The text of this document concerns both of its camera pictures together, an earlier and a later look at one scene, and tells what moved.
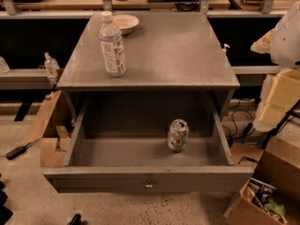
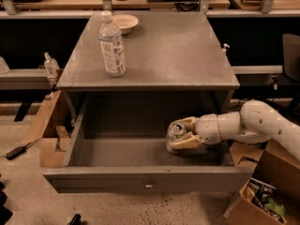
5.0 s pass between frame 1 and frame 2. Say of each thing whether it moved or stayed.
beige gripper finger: moved
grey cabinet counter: stayed
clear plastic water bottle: stayed
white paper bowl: stayed
